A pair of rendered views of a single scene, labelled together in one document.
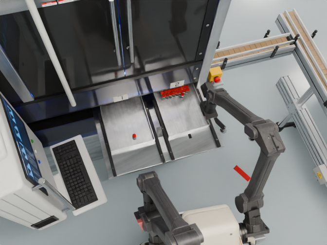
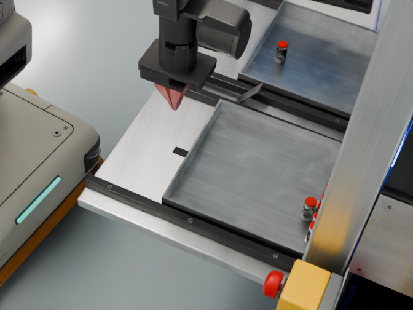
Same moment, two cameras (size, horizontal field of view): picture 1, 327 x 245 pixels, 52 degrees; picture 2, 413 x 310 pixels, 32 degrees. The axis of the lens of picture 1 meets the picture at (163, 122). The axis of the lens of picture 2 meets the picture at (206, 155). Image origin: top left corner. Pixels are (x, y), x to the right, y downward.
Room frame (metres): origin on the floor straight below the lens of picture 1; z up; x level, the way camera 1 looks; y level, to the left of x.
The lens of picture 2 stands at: (1.37, -0.77, 1.91)
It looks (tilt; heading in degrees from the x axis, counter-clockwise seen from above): 50 degrees down; 132
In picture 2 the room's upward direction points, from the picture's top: 7 degrees clockwise
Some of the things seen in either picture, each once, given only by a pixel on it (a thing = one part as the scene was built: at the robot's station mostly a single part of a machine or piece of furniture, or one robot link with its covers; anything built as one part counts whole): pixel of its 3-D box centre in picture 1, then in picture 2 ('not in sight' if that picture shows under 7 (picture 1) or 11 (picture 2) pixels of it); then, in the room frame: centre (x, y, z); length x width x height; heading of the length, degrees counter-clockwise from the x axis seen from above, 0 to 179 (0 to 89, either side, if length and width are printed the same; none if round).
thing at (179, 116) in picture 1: (179, 107); (279, 184); (0.95, -0.09, 0.90); 0.34 x 0.26 x 0.04; 24
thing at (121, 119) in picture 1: (125, 120); (337, 67); (0.81, 0.22, 0.90); 0.34 x 0.26 x 0.04; 23
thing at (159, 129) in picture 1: (162, 139); (225, 85); (0.72, 0.00, 0.91); 0.14 x 0.03 x 0.06; 22
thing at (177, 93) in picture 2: not in sight; (169, 83); (0.80, -0.23, 1.12); 0.07 x 0.07 x 0.09; 23
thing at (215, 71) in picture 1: (214, 73); (306, 298); (1.15, -0.27, 1.00); 0.08 x 0.07 x 0.07; 23
